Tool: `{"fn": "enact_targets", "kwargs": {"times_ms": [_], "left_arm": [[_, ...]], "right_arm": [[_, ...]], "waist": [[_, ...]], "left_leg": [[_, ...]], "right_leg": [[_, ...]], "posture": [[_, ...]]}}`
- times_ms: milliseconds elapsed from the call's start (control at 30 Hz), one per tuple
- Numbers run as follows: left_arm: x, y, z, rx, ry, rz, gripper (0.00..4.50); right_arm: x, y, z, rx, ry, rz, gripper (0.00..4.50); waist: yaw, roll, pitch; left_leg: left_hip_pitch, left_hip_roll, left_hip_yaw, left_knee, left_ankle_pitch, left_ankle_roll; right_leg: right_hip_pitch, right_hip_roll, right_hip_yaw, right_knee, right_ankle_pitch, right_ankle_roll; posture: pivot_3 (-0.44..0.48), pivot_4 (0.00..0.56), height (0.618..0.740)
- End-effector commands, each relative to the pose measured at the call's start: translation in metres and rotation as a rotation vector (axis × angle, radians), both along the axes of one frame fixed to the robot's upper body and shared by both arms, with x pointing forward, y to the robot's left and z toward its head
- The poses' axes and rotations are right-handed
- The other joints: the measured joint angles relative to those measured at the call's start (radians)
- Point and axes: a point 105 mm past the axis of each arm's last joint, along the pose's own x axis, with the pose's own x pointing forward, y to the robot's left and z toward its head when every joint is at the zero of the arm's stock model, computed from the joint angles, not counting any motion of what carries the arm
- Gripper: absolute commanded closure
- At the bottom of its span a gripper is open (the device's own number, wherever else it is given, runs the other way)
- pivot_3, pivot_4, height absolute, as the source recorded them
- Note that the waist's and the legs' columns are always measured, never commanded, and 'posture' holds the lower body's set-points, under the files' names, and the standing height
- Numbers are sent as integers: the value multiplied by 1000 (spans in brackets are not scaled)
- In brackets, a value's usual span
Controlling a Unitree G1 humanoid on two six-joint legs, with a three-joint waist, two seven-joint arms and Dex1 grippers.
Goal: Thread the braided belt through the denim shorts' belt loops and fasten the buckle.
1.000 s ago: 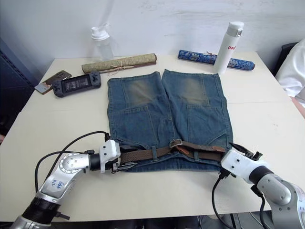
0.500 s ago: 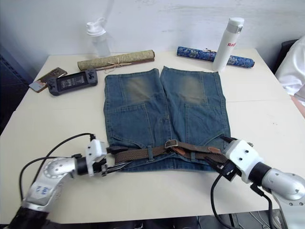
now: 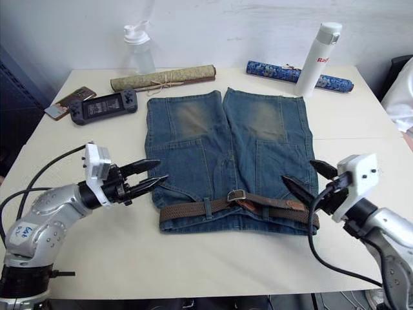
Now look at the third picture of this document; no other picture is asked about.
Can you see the black chair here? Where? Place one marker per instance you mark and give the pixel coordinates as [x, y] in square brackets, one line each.
[392, 69]

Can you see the clear plastic water bottle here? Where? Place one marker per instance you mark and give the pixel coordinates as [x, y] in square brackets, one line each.
[142, 55]

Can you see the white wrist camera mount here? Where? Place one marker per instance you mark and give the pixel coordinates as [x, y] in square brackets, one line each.
[359, 181]
[94, 161]

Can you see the blue patterned rolled scroll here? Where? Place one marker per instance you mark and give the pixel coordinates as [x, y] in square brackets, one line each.
[267, 69]

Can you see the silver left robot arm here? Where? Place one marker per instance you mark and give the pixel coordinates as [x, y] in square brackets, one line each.
[48, 206]

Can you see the brown leather wallet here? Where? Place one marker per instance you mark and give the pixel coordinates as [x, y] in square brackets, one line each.
[79, 95]

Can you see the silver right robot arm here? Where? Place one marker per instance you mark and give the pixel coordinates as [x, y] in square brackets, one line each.
[392, 232]

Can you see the brown braided belt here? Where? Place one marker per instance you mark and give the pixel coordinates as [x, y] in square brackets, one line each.
[180, 211]

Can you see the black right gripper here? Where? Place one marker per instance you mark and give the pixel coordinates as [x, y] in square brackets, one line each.
[334, 197]

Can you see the dark blue cabinet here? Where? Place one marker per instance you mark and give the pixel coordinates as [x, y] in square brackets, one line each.
[19, 106]

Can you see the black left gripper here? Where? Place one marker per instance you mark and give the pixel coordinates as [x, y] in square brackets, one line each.
[117, 189]

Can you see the white thermos bottle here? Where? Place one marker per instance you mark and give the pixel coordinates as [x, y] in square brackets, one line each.
[313, 64]

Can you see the white cloth bundle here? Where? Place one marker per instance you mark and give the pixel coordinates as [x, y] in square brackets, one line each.
[400, 97]

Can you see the small phone with orange edge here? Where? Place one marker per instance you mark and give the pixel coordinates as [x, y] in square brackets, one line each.
[56, 112]

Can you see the blue denim shorts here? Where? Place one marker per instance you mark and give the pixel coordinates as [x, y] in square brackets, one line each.
[193, 155]

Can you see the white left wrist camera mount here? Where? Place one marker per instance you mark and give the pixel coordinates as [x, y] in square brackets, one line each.
[94, 161]

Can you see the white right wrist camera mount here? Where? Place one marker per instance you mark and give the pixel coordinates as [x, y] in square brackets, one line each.
[359, 181]

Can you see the dark handheld game console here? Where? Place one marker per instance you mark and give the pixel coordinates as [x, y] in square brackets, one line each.
[103, 106]

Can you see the green rolled scroll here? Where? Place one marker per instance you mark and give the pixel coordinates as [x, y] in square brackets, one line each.
[161, 79]

